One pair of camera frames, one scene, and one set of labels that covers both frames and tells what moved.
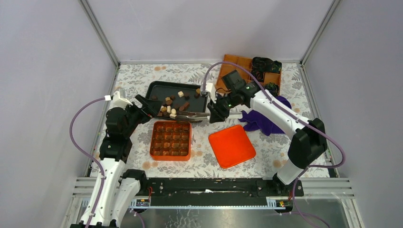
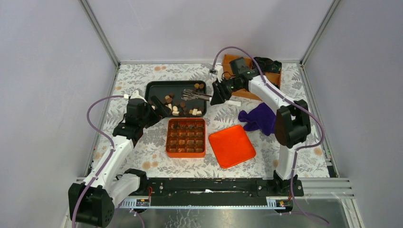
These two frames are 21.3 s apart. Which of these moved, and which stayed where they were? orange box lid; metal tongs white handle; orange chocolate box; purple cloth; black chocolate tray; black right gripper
Moved: black right gripper; metal tongs white handle; orange chocolate box
Stayed: orange box lid; black chocolate tray; purple cloth
